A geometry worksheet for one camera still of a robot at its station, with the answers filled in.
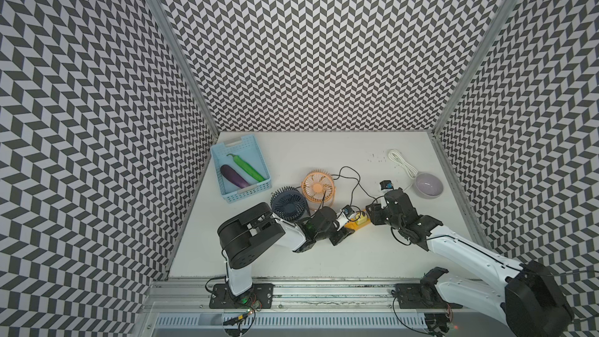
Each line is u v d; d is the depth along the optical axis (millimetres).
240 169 1067
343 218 757
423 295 660
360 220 824
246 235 476
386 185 750
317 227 685
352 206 773
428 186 968
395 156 1073
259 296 722
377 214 753
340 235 771
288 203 832
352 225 856
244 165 1061
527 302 395
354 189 963
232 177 1016
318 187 889
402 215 630
